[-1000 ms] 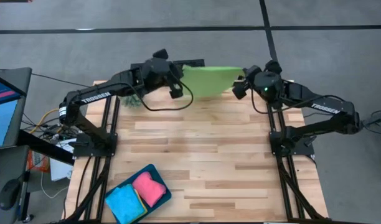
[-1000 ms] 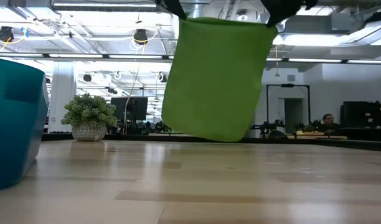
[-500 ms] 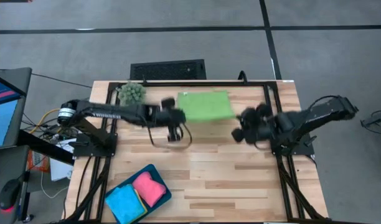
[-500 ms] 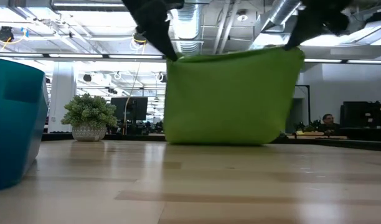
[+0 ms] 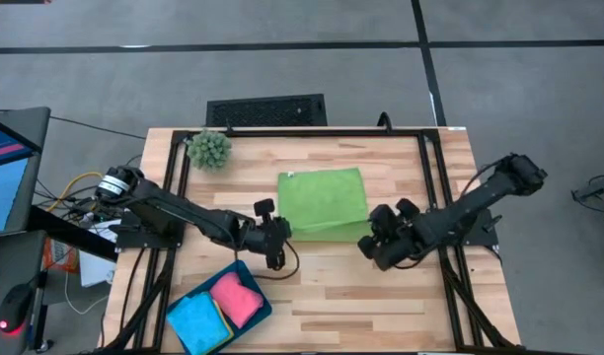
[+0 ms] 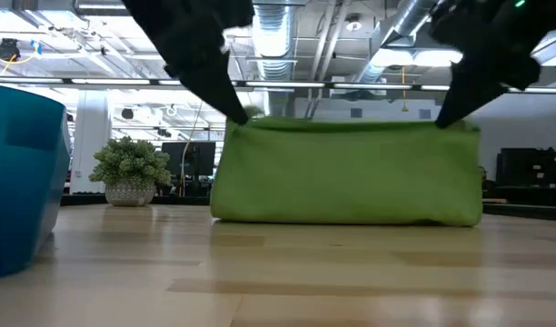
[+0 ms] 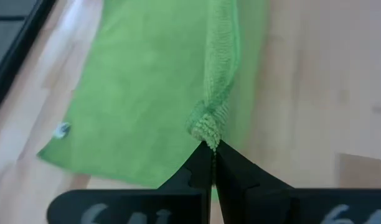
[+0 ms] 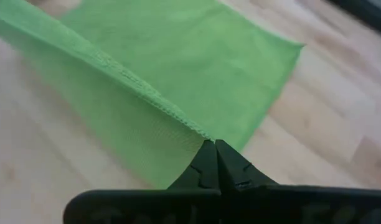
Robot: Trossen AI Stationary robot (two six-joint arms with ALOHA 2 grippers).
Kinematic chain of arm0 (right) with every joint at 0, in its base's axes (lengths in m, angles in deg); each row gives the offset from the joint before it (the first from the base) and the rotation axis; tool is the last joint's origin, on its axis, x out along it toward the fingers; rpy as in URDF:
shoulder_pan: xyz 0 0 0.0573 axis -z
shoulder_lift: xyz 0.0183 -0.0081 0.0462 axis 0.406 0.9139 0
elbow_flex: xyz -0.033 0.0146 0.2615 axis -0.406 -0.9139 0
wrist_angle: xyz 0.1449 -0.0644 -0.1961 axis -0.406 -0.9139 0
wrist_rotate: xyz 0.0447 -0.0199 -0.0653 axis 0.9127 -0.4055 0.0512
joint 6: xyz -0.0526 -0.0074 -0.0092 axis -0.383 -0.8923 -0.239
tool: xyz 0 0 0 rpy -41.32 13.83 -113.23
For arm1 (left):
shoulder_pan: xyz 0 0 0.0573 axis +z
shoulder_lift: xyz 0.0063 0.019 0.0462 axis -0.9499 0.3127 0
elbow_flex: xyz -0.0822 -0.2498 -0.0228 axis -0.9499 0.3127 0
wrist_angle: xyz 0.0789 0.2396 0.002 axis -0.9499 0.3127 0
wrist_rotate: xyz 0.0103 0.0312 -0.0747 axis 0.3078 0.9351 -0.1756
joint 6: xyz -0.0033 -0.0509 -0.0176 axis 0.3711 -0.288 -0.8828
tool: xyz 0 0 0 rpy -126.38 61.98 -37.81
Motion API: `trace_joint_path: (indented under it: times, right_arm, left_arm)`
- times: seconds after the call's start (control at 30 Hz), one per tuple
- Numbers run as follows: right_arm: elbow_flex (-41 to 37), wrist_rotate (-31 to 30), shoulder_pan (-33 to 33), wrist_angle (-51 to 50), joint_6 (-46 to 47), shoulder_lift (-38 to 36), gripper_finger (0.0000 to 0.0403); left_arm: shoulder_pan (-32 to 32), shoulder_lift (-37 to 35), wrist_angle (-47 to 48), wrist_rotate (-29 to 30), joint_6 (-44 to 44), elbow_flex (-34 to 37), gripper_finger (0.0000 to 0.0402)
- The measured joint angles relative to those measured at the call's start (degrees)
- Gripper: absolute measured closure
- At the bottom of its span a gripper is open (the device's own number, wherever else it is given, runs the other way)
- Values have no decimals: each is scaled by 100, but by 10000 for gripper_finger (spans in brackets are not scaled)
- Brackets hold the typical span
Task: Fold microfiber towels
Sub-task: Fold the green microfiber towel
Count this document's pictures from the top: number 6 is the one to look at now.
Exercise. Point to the silver ventilation duct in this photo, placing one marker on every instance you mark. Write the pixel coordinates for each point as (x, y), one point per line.
(273, 41)

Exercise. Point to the teal plastic tray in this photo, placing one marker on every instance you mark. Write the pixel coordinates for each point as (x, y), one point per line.
(23, 181)

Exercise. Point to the overhead light strip bar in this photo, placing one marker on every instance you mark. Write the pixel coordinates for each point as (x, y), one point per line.
(305, 84)

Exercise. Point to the black storage shelf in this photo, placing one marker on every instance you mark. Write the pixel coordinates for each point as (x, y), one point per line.
(528, 172)

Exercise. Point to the small potted green plant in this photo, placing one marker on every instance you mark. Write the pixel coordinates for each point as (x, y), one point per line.
(130, 163)

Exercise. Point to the background black screen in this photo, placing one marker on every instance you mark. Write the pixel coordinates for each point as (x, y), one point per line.
(196, 159)

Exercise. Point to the white column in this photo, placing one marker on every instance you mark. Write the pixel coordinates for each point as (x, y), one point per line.
(89, 136)

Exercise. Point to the green microfiber towel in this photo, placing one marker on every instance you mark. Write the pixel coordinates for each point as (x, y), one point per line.
(350, 172)

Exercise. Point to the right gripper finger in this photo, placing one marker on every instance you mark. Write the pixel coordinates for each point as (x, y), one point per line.
(471, 91)

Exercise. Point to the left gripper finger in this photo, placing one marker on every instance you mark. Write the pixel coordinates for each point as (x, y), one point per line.
(214, 82)

